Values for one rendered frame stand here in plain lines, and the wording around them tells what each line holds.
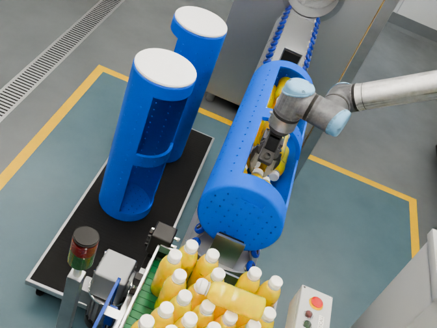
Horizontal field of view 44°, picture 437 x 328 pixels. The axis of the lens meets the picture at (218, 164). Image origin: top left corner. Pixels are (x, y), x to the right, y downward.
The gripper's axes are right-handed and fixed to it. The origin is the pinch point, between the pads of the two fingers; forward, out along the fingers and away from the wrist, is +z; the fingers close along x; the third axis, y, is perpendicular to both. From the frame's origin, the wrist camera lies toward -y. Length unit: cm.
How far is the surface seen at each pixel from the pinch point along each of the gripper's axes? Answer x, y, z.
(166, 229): 20.8, -27.2, 14.0
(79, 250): 36, -66, -10
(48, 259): 69, 4, 99
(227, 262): -1.7, -25.3, 19.7
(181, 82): 41, 49, 11
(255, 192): 0.0, -19.3, -8.3
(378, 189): -102, 180, 116
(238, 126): 12.2, 16.9, -2.8
